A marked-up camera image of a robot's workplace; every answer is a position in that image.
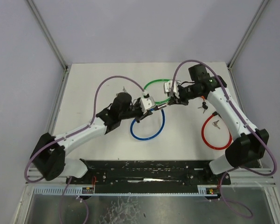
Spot blue cable lock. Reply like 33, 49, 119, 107
129, 109, 166, 141

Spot green cable lock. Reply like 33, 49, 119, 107
144, 78, 170, 105

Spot aluminium frame post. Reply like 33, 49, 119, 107
227, 0, 271, 70
25, 0, 68, 70

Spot left aluminium frame post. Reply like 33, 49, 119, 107
25, 0, 68, 70

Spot red lock key bunch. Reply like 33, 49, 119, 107
212, 120, 220, 130

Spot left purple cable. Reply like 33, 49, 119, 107
24, 75, 149, 224

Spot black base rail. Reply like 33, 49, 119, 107
71, 160, 223, 185

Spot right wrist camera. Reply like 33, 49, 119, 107
163, 80, 181, 98

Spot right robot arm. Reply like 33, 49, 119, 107
168, 61, 269, 184

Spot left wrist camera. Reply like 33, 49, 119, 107
140, 94, 156, 112

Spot black padlock keys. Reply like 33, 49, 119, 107
198, 101, 208, 114

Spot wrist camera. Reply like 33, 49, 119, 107
163, 80, 181, 98
140, 94, 156, 112

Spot right aluminium frame post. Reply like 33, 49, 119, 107
227, 0, 271, 70

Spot red cable lock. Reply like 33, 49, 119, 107
201, 112, 233, 150

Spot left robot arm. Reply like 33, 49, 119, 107
29, 92, 156, 184

